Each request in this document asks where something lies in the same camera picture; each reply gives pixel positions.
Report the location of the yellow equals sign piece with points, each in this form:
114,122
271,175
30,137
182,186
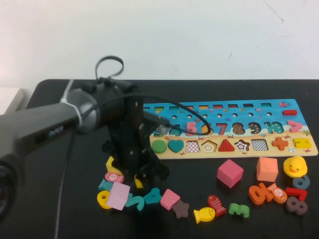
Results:
301,143

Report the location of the pink wooden fish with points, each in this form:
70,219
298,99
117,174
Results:
114,177

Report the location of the orange wooden fish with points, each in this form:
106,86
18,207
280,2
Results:
277,192

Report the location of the brown number eight piece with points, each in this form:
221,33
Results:
296,205

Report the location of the orange number ten piece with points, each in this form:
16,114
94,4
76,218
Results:
259,194

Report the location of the pink trapezoid piece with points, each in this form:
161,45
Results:
170,199

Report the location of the teal heart piece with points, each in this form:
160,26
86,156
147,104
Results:
176,145

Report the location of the colourful wooden puzzle board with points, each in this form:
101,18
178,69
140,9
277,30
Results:
236,119

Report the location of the magenta cube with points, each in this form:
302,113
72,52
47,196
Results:
229,173

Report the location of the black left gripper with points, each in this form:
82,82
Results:
132,144

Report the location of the green number three piece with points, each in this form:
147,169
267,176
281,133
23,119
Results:
239,209

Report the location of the brown star piece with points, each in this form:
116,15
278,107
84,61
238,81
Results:
181,209

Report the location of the yellow cube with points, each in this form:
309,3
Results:
111,164

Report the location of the salmon cube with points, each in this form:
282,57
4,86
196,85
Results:
267,169

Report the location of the yellow pentagon piece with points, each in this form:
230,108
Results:
138,183

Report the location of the teal wooden fish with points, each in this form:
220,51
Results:
106,184

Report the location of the yellow number piece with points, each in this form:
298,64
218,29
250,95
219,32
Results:
102,199

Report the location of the teal number four piece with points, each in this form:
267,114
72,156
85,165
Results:
153,196

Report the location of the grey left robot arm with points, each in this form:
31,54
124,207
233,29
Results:
37,127

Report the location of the green circle piece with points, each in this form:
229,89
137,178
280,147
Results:
159,146

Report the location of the red wooden fish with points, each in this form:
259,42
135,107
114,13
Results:
216,204

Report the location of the pink number five piece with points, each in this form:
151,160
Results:
191,128

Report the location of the light pink cube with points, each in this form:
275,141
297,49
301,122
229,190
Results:
118,195

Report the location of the red minus sign piece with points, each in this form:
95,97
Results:
289,112

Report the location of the teal number two piece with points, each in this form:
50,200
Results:
137,201

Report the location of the red triangle piece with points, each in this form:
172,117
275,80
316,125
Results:
226,146

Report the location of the white zip tie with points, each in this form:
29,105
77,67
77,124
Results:
74,107

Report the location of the yellow rubber duck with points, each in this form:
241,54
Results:
295,166

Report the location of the red number seven piece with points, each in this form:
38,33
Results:
296,193

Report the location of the white side furniture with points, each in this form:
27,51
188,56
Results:
10,99

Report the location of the orange plus sign piece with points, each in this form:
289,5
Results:
280,143

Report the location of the pink greater-than sign piece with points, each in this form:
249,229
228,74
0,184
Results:
295,126

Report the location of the grey-blue number nine piece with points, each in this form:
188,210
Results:
301,182

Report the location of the yellow wooden fish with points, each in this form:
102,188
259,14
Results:
204,214

